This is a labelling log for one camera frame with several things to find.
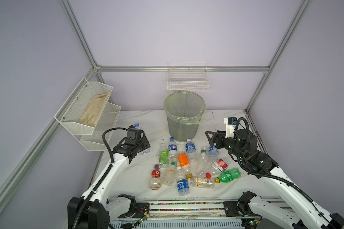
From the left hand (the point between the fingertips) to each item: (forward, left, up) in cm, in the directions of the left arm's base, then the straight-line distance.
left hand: (144, 143), depth 82 cm
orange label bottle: (-6, -24, -11) cm, 27 cm away
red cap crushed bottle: (-7, -45, -12) cm, 47 cm away
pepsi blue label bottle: (+3, -16, -12) cm, 20 cm away
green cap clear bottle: (-13, -15, -16) cm, 25 cm away
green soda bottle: (-15, -49, -10) cm, 52 cm away
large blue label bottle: (+9, +5, +5) cm, 11 cm away
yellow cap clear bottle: (-18, -34, -10) cm, 40 cm away
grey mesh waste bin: (+12, -22, -4) cm, 25 cm away
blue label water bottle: (+3, -28, -11) cm, 30 cm away
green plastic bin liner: (+33, -25, -1) cm, 42 cm away
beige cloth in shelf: (+14, +29, +14) cm, 35 cm away
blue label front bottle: (-19, -22, -9) cm, 31 cm away
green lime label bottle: (-3, -11, -11) cm, 15 cm away
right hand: (-2, -35, +16) cm, 39 cm away
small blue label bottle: (+2, -44, -15) cm, 46 cm away
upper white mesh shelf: (+4, +34, +20) cm, 39 cm away
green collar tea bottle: (-6, -35, -14) cm, 38 cm away
